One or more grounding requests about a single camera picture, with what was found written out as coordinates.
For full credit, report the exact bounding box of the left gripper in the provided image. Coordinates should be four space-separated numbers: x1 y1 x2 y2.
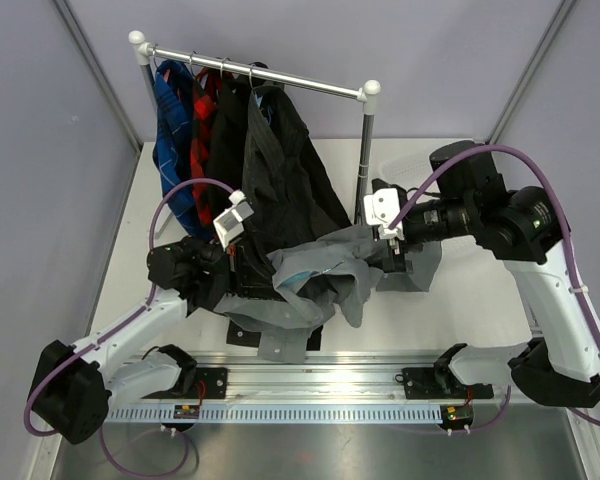
182 230 293 302

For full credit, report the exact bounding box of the teal hanger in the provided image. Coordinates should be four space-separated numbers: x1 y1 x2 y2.
281 267 333 286

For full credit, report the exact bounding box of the grey shirt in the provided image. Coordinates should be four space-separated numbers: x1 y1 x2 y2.
214 224 444 363

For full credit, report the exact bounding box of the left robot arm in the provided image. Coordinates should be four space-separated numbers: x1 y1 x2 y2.
23 236 279 444

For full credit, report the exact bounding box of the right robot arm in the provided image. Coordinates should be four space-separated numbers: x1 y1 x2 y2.
363 140 600 409

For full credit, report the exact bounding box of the dark pinstripe hanging shirt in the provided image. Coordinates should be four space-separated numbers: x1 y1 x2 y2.
242 85 352 253

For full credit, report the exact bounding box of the black hanging shirt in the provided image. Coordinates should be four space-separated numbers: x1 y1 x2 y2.
207 62 261 221

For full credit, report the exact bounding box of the red plaid shirt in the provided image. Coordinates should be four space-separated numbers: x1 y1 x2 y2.
190 68 222 230

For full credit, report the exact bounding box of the blue shirt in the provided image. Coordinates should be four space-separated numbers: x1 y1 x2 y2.
152 60 201 236

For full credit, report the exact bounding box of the white plastic basket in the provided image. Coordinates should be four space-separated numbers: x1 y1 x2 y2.
379 158 481 251

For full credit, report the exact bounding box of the metal clothes rack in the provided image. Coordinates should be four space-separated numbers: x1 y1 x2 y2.
128 30 381 223

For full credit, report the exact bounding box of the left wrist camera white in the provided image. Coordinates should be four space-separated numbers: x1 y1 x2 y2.
213 190 254 249

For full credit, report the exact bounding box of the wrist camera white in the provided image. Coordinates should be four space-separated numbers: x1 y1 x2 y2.
363 187 404 241
213 190 254 249

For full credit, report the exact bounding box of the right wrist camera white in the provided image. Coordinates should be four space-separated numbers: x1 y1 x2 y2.
363 187 404 241

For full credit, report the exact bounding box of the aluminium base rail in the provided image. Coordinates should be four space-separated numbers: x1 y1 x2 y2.
109 352 531 401

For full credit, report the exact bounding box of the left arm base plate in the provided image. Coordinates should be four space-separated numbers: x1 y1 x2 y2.
146 367 229 400

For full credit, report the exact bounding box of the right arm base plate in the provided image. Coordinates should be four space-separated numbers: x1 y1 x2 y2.
394 367 494 400

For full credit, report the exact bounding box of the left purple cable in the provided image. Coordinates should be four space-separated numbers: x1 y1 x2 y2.
23 178 239 439

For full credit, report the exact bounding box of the purple cable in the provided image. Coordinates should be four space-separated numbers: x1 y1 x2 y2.
23 178 239 439
387 144 600 431

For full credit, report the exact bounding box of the slotted cable duct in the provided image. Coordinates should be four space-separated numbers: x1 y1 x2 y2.
107 403 442 425

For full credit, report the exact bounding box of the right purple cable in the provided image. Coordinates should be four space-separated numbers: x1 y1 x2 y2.
387 144 600 431

